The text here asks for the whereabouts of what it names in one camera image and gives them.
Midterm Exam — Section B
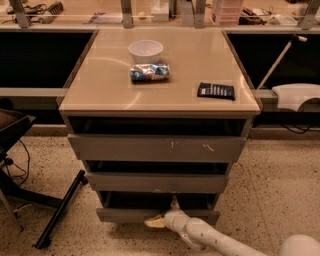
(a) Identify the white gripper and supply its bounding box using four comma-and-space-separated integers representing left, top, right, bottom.
144, 196, 190, 234

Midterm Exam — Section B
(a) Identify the grey bottom drawer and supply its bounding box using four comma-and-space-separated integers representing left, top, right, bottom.
96, 192, 220, 224

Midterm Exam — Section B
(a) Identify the grey drawer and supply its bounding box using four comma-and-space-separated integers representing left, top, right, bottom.
96, 192, 220, 224
68, 134, 246, 163
87, 172, 228, 193

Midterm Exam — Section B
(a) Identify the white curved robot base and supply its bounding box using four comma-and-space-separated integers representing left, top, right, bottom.
272, 83, 320, 112

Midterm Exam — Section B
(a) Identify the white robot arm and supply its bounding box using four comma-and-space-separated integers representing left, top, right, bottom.
144, 197, 320, 256

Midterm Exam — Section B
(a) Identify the grey top drawer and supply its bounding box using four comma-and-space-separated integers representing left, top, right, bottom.
68, 134, 246, 163

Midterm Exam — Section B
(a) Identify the grey middle drawer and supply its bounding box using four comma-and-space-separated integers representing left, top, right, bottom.
87, 172, 228, 193

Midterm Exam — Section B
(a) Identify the grey drawer cabinet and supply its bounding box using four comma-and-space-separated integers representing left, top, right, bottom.
58, 27, 262, 214

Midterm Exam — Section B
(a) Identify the blue white snack bag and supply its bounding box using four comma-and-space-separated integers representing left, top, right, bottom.
130, 64, 170, 82

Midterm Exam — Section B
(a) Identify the white bowl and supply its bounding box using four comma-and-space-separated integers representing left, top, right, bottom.
128, 40, 163, 64

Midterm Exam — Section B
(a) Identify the black rolling stand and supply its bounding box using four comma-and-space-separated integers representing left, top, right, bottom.
0, 107, 89, 250

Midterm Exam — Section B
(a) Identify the white box on shelf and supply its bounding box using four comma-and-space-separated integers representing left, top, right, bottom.
151, 0, 169, 22

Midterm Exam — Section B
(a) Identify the pink plastic storage box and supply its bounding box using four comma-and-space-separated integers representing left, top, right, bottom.
211, 0, 243, 26

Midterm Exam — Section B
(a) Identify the black power strip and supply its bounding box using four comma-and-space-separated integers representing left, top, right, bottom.
38, 1, 64, 24

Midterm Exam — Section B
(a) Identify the black floor cable right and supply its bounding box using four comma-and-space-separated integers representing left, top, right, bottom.
283, 124, 316, 135

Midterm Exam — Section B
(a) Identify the black floor cable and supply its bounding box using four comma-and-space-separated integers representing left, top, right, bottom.
283, 124, 316, 135
3, 138, 32, 186

